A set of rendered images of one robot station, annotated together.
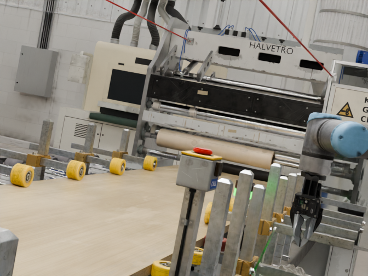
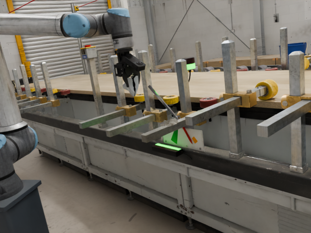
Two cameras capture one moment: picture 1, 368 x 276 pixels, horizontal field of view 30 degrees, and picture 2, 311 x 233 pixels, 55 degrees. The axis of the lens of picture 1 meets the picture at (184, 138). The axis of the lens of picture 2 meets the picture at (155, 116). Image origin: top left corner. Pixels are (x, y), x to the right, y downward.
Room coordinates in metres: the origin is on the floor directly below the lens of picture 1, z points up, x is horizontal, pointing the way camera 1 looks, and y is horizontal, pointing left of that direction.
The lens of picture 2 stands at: (2.73, -1.46, 1.21)
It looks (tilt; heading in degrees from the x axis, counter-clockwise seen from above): 14 degrees down; 123
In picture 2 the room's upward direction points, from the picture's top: 8 degrees counter-clockwise
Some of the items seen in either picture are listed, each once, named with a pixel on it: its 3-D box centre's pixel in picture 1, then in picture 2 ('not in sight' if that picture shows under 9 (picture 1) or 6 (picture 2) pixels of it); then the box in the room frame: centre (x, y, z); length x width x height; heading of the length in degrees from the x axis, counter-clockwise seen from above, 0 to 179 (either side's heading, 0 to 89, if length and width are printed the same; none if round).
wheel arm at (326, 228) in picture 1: (291, 219); (303, 106); (2.63, -0.47, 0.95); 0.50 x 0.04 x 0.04; 73
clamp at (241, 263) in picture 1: (245, 265); (191, 117); (2.15, -0.26, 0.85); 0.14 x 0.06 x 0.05; 163
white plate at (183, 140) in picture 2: not in sight; (181, 137); (2.09, -0.27, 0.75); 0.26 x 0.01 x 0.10; 163
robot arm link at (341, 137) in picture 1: (346, 138); (94, 25); (1.81, -0.42, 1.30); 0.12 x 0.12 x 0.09; 18
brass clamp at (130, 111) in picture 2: not in sight; (125, 110); (1.67, -0.12, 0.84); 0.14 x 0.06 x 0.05; 163
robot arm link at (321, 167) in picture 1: (316, 166); (122, 43); (1.92, -0.38, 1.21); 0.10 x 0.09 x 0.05; 75
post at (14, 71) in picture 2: not in sight; (20, 92); (-0.03, 0.38, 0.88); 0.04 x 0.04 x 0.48; 73
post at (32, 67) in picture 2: not in sight; (38, 91); (0.45, 0.24, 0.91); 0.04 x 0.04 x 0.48; 73
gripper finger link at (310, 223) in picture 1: (307, 233); (127, 87); (1.91, -0.39, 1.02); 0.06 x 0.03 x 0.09; 165
